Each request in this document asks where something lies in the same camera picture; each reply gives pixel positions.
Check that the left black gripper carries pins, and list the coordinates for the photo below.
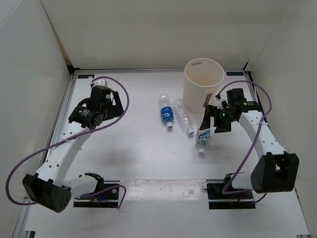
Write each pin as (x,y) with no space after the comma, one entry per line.
(116,110)

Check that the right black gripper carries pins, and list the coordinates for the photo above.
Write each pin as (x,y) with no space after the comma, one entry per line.
(210,111)

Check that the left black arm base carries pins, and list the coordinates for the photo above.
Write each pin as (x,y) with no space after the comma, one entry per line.
(112,196)

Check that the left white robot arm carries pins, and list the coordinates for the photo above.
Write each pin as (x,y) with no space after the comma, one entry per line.
(47,186)

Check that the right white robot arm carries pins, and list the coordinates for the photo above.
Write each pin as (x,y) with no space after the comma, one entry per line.
(275,170)

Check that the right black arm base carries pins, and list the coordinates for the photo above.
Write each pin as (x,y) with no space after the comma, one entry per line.
(219,201)

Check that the cream plastic bin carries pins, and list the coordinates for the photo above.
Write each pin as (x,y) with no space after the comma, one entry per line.
(202,79)

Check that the green blue label bottle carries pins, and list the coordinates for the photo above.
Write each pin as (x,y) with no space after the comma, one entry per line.
(202,140)

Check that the clear crumpled plastic bottle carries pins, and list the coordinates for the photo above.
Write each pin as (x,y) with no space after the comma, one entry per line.
(183,117)

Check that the blue label water bottle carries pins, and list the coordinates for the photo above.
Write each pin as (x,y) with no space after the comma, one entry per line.
(166,111)

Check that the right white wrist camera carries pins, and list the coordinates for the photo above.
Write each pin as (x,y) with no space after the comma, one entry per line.
(222,101)

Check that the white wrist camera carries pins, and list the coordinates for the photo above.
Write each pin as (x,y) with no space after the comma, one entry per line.
(98,83)
(222,101)

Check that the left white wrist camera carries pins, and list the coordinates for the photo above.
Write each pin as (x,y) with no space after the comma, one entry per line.
(98,83)

